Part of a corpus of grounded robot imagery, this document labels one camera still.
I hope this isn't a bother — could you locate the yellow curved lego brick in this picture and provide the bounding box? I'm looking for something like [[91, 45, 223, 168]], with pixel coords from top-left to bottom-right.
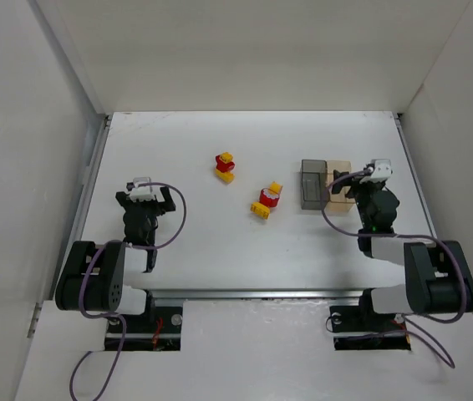
[[250, 201, 270, 220]]

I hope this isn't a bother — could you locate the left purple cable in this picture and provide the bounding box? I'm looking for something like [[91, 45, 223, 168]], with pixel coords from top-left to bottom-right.
[[69, 181, 187, 401]]

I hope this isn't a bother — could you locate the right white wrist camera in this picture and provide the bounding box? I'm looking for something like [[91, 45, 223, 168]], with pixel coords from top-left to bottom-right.
[[365, 159, 393, 183]]

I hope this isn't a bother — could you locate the red long lego brick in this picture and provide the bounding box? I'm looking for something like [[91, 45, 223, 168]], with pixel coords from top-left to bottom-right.
[[215, 155, 235, 172]]

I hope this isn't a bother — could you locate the yellow square face brick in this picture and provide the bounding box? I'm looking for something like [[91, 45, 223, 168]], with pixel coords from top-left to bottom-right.
[[218, 152, 233, 164]]

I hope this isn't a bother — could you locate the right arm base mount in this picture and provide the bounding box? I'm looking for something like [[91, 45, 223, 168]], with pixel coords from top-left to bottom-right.
[[326, 305, 411, 351]]

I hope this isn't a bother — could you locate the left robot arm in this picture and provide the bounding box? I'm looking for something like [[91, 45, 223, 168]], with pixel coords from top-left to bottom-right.
[[54, 181, 176, 317]]

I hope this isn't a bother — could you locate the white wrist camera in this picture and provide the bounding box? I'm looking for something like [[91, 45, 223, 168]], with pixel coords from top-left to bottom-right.
[[365, 159, 393, 183], [126, 177, 156, 202]]

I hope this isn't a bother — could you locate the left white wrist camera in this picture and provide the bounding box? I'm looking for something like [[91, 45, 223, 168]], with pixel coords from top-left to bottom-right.
[[126, 177, 156, 202]]

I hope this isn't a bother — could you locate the yellow rounded lego brick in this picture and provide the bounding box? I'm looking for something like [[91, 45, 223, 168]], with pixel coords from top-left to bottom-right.
[[268, 181, 282, 196]]

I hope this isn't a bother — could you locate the aluminium rail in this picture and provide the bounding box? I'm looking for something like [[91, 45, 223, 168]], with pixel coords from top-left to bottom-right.
[[150, 289, 363, 300]]

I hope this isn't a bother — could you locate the purple cable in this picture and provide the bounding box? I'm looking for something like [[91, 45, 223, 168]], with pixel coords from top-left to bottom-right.
[[69, 181, 187, 401], [320, 169, 468, 369]]

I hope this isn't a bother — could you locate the orange transparent container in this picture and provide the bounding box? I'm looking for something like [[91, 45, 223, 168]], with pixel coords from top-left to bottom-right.
[[325, 160, 355, 214]]

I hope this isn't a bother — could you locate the grey transparent container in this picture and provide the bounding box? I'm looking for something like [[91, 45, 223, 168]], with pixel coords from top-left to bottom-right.
[[300, 159, 328, 211]]

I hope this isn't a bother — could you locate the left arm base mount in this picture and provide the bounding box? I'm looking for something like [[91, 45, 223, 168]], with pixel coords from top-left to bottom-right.
[[123, 297, 183, 352]]

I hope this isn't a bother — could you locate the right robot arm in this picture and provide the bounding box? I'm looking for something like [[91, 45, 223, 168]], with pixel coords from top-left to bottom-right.
[[326, 165, 473, 323]]

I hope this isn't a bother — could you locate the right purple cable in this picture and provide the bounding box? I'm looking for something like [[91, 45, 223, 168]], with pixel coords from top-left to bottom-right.
[[320, 169, 468, 369]]

